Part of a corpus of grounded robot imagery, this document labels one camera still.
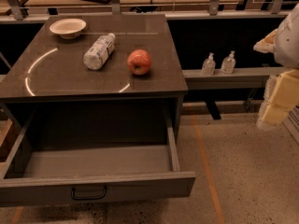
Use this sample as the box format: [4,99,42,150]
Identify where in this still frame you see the clear plastic water bottle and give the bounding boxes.
[83,33,115,70]

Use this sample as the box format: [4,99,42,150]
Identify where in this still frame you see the left sanitizer pump bottle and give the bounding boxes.
[202,52,216,76]

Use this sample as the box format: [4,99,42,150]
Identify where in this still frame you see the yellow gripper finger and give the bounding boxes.
[253,29,278,53]
[257,69,299,131]

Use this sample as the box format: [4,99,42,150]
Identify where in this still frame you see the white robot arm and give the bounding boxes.
[253,5,299,131]

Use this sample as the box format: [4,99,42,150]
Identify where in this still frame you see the open grey top drawer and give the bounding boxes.
[0,100,195,206]

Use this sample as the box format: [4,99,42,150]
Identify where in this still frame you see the sanitizer pump bottle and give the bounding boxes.
[221,50,235,74]
[202,52,216,76]

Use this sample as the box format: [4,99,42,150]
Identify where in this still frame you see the dark grey cabinet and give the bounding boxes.
[0,15,187,147]

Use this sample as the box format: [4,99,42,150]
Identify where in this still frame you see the beige paper bowl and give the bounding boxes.
[50,19,86,39]

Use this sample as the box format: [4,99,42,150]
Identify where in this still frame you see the grey metal rail shelf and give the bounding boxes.
[183,67,285,91]

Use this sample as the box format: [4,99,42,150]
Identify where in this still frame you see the black drawer handle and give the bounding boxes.
[71,186,107,201]

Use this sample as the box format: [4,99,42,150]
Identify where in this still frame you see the right sanitizer pump bottle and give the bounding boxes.
[221,50,235,74]

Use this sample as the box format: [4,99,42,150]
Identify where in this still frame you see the wooden background desk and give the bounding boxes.
[25,0,244,11]

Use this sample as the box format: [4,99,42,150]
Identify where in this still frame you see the red apple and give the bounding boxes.
[127,49,151,76]

